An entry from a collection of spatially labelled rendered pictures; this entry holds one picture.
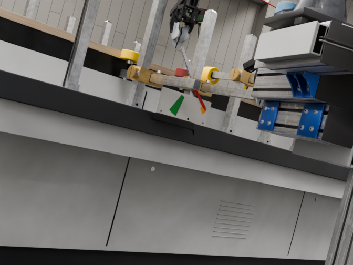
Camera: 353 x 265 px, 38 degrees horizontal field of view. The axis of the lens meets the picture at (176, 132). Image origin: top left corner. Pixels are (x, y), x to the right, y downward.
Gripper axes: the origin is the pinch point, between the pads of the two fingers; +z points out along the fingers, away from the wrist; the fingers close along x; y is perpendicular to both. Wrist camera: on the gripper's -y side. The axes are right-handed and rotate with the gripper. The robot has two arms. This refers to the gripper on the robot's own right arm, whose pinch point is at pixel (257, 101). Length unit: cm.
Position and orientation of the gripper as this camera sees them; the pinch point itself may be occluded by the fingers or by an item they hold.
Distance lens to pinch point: 179.9
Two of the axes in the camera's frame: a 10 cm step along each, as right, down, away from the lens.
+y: 6.3, 1.7, -7.6
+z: -2.5, 9.7, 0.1
